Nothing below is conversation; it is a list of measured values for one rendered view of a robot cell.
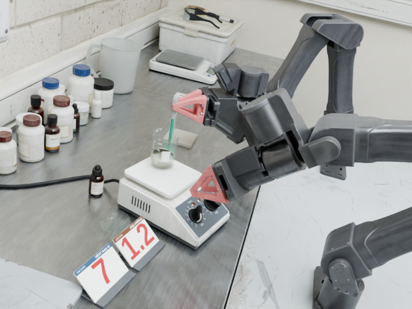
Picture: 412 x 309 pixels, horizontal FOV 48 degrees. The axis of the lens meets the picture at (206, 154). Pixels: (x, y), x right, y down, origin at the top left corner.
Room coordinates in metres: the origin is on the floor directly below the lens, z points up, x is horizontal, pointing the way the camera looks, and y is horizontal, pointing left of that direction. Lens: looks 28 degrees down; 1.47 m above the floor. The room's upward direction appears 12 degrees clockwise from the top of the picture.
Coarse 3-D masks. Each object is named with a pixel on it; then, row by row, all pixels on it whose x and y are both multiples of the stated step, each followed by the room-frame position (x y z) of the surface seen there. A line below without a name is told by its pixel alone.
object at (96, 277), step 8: (104, 256) 0.58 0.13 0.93; (112, 256) 0.59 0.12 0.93; (96, 264) 0.56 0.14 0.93; (104, 264) 0.57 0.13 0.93; (112, 264) 0.58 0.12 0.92; (120, 264) 0.59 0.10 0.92; (88, 272) 0.54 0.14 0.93; (96, 272) 0.55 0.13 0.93; (104, 272) 0.56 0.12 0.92; (112, 272) 0.57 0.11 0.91; (120, 272) 0.58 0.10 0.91; (88, 280) 0.53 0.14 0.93; (96, 280) 0.54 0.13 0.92; (104, 280) 0.55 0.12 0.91; (112, 280) 0.56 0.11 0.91; (88, 288) 0.52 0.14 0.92; (96, 288) 0.53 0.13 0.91; (104, 288) 0.54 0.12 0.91; (96, 296) 0.52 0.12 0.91
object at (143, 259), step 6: (150, 228) 0.69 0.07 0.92; (156, 240) 0.68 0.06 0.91; (150, 246) 0.66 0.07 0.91; (156, 246) 0.67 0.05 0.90; (162, 246) 0.67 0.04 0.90; (120, 252) 0.61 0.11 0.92; (144, 252) 0.64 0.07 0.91; (150, 252) 0.65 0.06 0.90; (156, 252) 0.65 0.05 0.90; (120, 258) 0.62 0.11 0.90; (126, 258) 0.61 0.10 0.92; (138, 258) 0.62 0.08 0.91; (144, 258) 0.63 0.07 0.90; (150, 258) 0.63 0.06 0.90; (126, 264) 0.61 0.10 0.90; (132, 264) 0.61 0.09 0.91; (138, 264) 0.61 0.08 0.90; (144, 264) 0.61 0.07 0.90; (138, 270) 0.60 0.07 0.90
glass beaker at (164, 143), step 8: (160, 128) 0.85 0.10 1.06; (160, 136) 0.80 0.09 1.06; (168, 136) 0.84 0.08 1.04; (176, 136) 0.84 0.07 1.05; (152, 144) 0.81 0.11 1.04; (160, 144) 0.80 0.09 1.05; (168, 144) 0.80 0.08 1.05; (176, 144) 0.81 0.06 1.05; (152, 152) 0.81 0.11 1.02; (160, 152) 0.80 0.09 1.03; (168, 152) 0.80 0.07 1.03; (152, 160) 0.80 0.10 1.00; (160, 160) 0.80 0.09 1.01; (168, 160) 0.80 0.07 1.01; (152, 168) 0.80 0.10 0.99; (160, 168) 0.80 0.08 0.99; (168, 168) 0.80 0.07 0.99
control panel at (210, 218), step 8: (208, 192) 0.80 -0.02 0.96; (192, 200) 0.75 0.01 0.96; (176, 208) 0.71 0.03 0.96; (184, 208) 0.72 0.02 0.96; (224, 208) 0.79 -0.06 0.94; (184, 216) 0.71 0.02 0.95; (208, 216) 0.74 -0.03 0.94; (216, 216) 0.76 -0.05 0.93; (192, 224) 0.70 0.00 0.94; (200, 224) 0.71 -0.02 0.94; (208, 224) 0.73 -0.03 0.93; (200, 232) 0.70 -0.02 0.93
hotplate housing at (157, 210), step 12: (120, 180) 0.77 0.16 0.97; (132, 180) 0.77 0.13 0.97; (120, 192) 0.76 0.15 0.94; (132, 192) 0.75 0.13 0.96; (144, 192) 0.74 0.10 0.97; (120, 204) 0.76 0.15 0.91; (132, 204) 0.75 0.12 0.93; (144, 204) 0.73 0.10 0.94; (156, 204) 0.72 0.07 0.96; (168, 204) 0.72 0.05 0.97; (144, 216) 0.73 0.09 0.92; (156, 216) 0.72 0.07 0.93; (168, 216) 0.71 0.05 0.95; (180, 216) 0.70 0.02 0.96; (228, 216) 0.78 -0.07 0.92; (168, 228) 0.71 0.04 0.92; (180, 228) 0.69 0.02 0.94; (216, 228) 0.74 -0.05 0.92; (180, 240) 0.70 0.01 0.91; (192, 240) 0.68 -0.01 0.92; (204, 240) 0.70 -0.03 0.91
